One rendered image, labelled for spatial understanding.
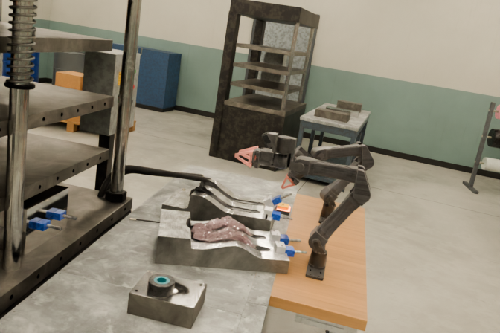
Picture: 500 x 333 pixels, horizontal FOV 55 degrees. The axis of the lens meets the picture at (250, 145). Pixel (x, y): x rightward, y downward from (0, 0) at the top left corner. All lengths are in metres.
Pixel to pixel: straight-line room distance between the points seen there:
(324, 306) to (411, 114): 6.95
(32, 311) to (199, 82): 7.96
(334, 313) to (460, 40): 7.12
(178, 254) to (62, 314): 0.47
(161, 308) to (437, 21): 7.50
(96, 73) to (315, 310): 1.48
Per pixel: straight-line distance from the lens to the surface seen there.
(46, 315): 1.55
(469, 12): 8.54
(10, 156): 1.66
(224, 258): 1.83
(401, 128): 8.54
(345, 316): 1.74
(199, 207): 2.16
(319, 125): 5.76
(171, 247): 1.80
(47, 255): 1.90
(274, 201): 2.25
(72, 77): 7.08
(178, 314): 1.50
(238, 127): 6.22
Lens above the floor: 1.66
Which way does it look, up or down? 13 degrees down
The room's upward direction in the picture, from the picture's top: 9 degrees clockwise
